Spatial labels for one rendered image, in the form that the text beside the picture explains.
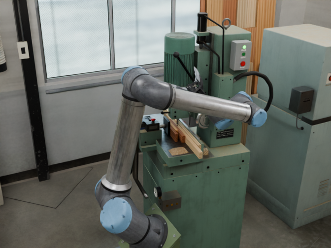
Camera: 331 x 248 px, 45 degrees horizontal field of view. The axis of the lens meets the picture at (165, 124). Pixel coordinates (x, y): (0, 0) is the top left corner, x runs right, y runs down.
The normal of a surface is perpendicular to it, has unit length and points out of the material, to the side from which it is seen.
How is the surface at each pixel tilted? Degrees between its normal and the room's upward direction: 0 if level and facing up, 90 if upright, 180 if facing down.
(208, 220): 90
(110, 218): 42
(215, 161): 90
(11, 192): 0
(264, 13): 87
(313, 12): 90
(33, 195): 0
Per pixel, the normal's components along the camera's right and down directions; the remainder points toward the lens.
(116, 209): -0.54, -0.52
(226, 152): 0.01, -0.90
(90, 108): 0.47, 0.38
